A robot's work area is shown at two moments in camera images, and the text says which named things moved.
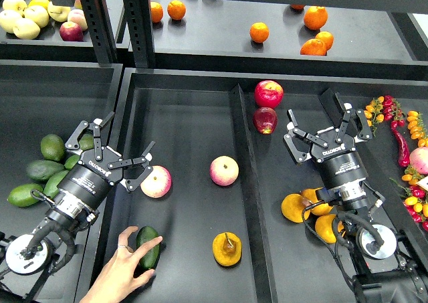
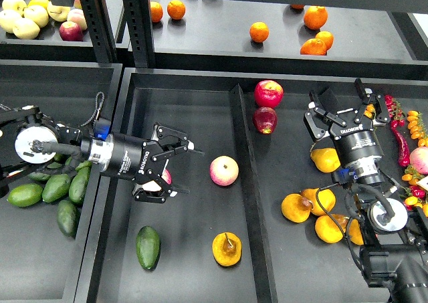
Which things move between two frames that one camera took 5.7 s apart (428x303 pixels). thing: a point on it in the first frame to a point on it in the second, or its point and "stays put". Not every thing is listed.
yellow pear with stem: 227,248 stays put
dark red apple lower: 265,120 stays put
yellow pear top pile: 321,210 stays put
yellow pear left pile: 292,207 stays put
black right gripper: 340,163 to 354,140
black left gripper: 89,179 to 134,159
